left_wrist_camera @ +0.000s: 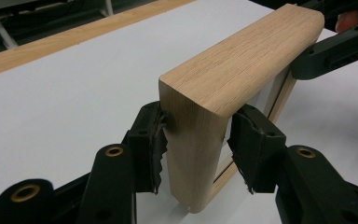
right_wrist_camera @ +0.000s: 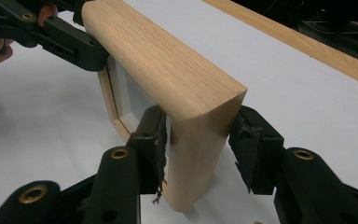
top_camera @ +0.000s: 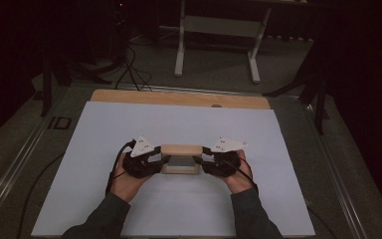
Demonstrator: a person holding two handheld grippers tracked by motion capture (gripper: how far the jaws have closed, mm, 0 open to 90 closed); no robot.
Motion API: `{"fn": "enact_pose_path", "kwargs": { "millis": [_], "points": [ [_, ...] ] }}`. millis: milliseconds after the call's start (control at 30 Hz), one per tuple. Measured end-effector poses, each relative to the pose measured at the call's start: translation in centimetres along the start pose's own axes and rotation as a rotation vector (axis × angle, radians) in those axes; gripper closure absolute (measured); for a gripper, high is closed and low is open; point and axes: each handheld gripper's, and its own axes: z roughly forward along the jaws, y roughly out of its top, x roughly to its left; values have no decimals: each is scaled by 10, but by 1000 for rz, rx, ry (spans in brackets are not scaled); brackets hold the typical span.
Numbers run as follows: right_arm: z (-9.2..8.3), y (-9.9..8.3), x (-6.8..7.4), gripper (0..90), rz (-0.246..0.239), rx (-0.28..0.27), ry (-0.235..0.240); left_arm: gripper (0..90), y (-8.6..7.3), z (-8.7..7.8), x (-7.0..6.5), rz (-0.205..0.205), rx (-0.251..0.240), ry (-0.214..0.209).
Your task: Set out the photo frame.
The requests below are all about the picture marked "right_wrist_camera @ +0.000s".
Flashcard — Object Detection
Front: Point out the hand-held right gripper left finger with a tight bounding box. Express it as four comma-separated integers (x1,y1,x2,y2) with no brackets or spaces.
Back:
127,105,169,205

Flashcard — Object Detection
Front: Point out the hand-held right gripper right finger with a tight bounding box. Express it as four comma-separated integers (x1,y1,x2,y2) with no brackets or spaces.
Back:
228,105,285,196

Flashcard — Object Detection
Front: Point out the wooden picture frame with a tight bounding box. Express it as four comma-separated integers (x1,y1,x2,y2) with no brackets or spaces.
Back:
80,0,249,214

